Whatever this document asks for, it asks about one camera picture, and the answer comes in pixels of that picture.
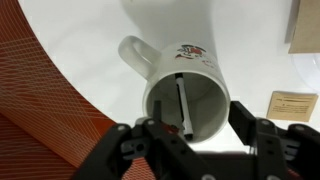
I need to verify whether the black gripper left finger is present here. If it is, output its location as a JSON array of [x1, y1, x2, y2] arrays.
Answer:
[[71, 99, 203, 180]]

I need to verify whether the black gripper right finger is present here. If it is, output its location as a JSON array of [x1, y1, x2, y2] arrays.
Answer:
[[229, 100, 320, 180]]

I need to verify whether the small brown paper packet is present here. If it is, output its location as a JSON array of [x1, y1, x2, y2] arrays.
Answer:
[[265, 90, 319, 123]]

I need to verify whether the white mug with cartoon print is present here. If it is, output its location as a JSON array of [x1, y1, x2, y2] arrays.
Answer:
[[117, 34, 232, 144]]

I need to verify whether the orange patterned sofa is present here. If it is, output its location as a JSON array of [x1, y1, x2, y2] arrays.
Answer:
[[0, 0, 158, 180]]

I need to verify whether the brown paper napkin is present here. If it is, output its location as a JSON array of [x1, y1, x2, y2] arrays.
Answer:
[[284, 0, 320, 54]]

